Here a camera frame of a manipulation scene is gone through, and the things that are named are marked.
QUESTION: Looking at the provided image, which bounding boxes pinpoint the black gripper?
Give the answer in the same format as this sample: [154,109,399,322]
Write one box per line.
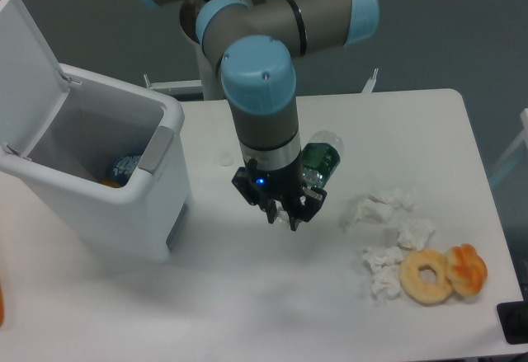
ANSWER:
[232,157,302,231]

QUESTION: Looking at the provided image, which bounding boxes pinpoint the clear green-label plastic bottle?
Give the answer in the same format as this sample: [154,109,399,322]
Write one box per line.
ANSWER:
[278,130,344,227]

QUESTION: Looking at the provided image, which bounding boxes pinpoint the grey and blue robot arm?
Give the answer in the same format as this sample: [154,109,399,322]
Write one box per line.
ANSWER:
[143,0,380,229]

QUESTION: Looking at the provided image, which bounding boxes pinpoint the blue can in trash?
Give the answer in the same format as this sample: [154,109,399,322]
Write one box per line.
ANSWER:
[104,154,141,187]

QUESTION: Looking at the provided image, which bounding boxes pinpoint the orange item in trash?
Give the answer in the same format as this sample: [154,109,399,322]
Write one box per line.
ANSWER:
[101,178,121,188]

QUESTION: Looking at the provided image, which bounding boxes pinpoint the white trash can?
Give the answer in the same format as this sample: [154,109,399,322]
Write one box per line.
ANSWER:
[1,65,191,261]

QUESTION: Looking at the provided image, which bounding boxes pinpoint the white trash can lid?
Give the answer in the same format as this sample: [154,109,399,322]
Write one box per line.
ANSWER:
[1,0,82,162]

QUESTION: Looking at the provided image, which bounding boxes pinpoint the crumpled white tissue top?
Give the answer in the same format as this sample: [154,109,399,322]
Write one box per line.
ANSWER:
[342,188,420,229]

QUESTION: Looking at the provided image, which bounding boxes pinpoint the crumpled white tissue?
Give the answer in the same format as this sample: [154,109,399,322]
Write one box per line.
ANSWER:
[397,219,436,251]
[342,188,420,229]
[362,246,403,304]

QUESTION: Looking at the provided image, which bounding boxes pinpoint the crumpled white tissue bottom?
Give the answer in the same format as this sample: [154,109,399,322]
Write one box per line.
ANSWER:
[362,246,403,304]

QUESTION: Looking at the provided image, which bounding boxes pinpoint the crumpled white tissue middle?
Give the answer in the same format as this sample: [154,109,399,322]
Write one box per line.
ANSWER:
[397,219,436,251]

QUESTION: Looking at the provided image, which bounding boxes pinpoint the orange glazed twisted bun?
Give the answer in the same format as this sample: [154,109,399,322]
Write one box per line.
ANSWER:
[445,243,488,298]

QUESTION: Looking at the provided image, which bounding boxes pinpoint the black device at edge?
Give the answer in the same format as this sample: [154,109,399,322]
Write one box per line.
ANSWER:
[497,301,527,345]

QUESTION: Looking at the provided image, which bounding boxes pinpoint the plain ring donut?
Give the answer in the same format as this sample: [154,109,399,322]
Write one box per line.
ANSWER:
[398,248,454,305]

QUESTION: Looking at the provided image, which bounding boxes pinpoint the white frame at right edge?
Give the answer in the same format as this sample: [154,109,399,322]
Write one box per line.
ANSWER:
[488,108,527,190]

